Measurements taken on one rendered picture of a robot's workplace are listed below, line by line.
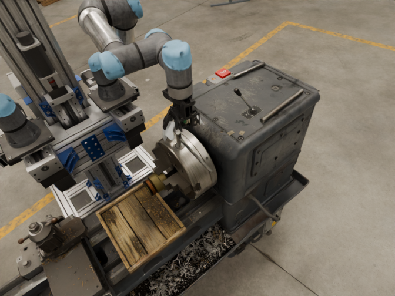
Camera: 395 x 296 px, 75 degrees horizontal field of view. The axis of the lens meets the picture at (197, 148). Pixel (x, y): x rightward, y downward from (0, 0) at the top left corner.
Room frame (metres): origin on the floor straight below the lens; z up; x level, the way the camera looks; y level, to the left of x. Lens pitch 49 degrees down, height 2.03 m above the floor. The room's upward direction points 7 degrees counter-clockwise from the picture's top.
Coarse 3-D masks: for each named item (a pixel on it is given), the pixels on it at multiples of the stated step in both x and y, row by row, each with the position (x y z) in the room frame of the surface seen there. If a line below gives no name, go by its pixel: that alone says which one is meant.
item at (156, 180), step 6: (156, 174) 0.67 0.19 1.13; (162, 174) 0.68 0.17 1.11; (150, 180) 0.65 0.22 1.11; (156, 180) 0.65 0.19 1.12; (162, 180) 0.66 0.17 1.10; (150, 186) 0.63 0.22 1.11; (156, 186) 0.63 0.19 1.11; (162, 186) 0.63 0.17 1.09; (150, 192) 0.61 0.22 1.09; (156, 192) 0.62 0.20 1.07
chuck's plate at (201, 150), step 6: (186, 132) 0.80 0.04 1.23; (186, 138) 0.76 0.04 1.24; (192, 138) 0.76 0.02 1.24; (198, 144) 0.73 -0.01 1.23; (198, 150) 0.70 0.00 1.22; (204, 150) 0.70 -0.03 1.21; (204, 156) 0.68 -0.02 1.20; (210, 162) 0.67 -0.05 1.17; (210, 174) 0.64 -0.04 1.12; (216, 174) 0.65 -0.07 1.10; (216, 180) 0.65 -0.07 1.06
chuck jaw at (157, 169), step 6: (156, 150) 0.75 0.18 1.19; (162, 150) 0.76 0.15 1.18; (156, 156) 0.74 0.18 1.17; (162, 156) 0.74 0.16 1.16; (156, 162) 0.72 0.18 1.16; (162, 162) 0.72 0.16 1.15; (168, 162) 0.73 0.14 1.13; (156, 168) 0.70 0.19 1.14; (162, 168) 0.70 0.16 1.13; (168, 168) 0.71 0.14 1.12
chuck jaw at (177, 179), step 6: (174, 174) 0.68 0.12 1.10; (168, 180) 0.65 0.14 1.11; (174, 180) 0.64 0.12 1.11; (180, 180) 0.64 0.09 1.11; (186, 180) 0.63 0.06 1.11; (168, 186) 0.63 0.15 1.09; (174, 186) 0.61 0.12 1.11; (180, 186) 0.60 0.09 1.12; (186, 186) 0.60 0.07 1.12; (192, 186) 0.60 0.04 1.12; (198, 186) 0.60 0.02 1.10; (186, 192) 0.59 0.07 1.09
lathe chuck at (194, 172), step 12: (156, 144) 0.82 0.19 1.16; (168, 144) 0.74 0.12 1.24; (192, 144) 0.73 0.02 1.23; (168, 156) 0.74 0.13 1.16; (180, 156) 0.67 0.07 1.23; (192, 156) 0.68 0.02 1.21; (180, 168) 0.66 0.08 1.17; (192, 168) 0.64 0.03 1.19; (204, 168) 0.64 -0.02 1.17; (192, 180) 0.60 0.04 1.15; (204, 180) 0.62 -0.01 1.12; (192, 192) 0.60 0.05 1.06; (204, 192) 0.62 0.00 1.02
